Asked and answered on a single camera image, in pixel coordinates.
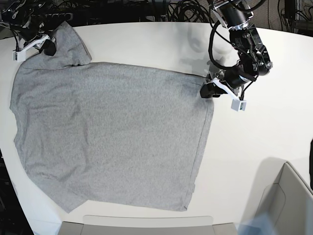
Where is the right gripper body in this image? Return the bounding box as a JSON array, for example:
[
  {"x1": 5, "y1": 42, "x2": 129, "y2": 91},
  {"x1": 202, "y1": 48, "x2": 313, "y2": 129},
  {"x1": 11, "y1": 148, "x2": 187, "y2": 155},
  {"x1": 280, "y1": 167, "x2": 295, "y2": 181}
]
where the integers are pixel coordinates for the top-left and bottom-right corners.
[{"x1": 23, "y1": 29, "x2": 53, "y2": 49}]

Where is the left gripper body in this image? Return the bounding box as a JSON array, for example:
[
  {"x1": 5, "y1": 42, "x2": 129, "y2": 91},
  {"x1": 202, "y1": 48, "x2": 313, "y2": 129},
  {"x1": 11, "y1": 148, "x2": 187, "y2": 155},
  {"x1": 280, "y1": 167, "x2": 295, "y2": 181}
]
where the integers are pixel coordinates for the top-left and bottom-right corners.
[{"x1": 219, "y1": 70, "x2": 247, "y2": 95}]

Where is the grey T-shirt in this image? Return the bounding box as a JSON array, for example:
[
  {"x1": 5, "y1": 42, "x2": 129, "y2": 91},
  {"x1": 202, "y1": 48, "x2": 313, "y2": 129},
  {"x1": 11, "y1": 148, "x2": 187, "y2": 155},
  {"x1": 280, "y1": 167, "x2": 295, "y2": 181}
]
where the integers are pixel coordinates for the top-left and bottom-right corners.
[{"x1": 10, "y1": 22, "x2": 214, "y2": 212}]

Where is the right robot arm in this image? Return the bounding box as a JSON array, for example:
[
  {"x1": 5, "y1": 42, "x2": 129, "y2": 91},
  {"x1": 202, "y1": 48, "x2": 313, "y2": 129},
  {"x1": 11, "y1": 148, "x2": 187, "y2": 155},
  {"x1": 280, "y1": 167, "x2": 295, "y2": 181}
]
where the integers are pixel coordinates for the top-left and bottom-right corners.
[{"x1": 0, "y1": 0, "x2": 56, "y2": 62}]

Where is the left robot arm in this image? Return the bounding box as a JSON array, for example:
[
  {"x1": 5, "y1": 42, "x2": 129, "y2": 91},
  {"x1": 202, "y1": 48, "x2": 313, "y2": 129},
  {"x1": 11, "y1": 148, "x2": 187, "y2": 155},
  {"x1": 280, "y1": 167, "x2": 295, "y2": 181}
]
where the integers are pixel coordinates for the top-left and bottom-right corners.
[{"x1": 200, "y1": 0, "x2": 273, "y2": 101}]

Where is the black power strip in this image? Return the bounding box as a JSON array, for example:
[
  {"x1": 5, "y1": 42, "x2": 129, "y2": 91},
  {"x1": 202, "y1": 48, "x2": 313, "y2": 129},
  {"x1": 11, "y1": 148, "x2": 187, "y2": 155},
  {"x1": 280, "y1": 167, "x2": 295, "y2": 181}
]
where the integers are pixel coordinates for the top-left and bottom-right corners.
[{"x1": 45, "y1": 12, "x2": 74, "y2": 21}]

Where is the black object right edge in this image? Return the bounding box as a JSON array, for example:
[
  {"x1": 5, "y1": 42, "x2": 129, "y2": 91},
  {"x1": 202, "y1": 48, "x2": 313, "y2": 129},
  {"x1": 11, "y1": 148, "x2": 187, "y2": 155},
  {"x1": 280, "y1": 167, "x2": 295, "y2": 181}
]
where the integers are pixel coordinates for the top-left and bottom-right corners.
[{"x1": 309, "y1": 140, "x2": 313, "y2": 177}]

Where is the grey tray front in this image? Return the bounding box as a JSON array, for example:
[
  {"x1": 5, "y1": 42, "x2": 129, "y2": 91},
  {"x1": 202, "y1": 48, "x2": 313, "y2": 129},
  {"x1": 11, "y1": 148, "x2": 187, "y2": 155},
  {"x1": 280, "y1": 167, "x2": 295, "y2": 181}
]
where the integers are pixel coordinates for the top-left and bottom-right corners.
[{"x1": 58, "y1": 215, "x2": 238, "y2": 235}]

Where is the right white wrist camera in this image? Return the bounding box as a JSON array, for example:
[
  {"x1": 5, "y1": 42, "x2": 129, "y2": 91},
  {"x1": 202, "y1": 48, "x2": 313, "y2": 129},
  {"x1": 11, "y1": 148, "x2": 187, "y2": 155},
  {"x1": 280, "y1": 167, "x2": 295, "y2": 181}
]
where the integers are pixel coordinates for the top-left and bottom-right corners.
[{"x1": 12, "y1": 34, "x2": 51, "y2": 62}]

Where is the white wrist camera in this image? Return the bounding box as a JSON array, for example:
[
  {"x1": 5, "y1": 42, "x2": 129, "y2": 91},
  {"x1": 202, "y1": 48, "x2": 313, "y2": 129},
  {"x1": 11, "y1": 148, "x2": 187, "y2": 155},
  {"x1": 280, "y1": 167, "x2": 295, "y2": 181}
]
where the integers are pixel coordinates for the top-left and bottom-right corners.
[
  {"x1": 212, "y1": 78, "x2": 246, "y2": 112},
  {"x1": 12, "y1": 34, "x2": 51, "y2": 62}
]

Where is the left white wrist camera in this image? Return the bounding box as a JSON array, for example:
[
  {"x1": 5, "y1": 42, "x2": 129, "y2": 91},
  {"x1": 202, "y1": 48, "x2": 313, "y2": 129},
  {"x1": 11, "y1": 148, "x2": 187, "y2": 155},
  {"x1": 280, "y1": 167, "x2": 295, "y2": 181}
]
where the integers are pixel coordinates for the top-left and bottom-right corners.
[{"x1": 212, "y1": 78, "x2": 246, "y2": 112}]

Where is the black cable bundle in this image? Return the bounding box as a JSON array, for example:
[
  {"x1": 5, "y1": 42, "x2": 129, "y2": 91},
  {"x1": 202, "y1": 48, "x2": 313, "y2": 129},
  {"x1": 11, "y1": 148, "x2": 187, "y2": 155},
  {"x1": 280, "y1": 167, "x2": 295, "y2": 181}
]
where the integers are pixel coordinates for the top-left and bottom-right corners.
[{"x1": 161, "y1": 0, "x2": 211, "y2": 23}]

